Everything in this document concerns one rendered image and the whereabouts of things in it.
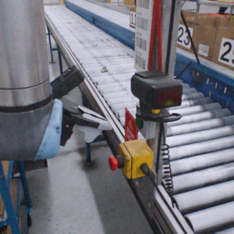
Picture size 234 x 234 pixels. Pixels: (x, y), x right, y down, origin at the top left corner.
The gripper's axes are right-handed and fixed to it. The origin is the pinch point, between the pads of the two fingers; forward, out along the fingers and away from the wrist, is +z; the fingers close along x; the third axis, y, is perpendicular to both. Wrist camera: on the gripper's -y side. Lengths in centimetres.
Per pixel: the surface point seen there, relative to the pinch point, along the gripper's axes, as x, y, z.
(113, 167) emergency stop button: 2.0, 9.9, 6.2
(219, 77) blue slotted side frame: -40, -25, 60
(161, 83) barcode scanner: 11.2, -14.5, -0.7
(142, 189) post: -0.8, 15.8, 20.8
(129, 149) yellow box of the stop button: 0.7, 4.4, 8.5
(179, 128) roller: -22.7, 0.0, 40.7
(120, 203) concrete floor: -61, 69, 69
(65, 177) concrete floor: -96, 84, 43
